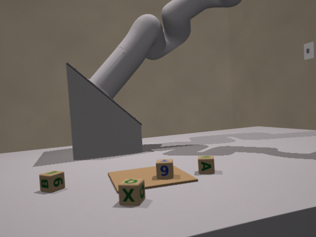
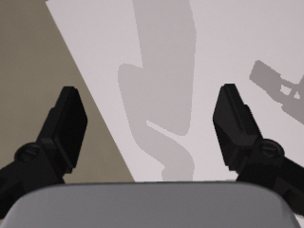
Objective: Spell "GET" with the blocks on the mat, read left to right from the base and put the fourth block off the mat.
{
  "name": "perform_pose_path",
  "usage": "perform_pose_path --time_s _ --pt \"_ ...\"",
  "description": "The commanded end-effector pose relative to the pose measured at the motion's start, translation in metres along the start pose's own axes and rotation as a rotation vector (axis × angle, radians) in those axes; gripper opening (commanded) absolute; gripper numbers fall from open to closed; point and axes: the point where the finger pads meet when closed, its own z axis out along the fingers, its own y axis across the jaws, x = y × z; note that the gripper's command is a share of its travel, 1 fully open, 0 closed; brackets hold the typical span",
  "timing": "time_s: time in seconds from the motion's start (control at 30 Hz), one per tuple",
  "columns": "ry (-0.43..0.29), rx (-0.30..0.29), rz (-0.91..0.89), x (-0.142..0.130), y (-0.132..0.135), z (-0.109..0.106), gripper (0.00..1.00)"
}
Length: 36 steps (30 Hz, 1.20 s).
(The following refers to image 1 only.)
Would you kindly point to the tan flat mat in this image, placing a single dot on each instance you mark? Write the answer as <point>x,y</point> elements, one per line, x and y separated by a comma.
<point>149,174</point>

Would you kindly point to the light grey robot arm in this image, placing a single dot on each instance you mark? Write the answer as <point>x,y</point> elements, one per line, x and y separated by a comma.
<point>147,39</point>

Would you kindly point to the wooden letter block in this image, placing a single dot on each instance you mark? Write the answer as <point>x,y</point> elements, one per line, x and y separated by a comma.
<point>206,165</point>
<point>52,181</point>
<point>164,168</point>
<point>131,192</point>

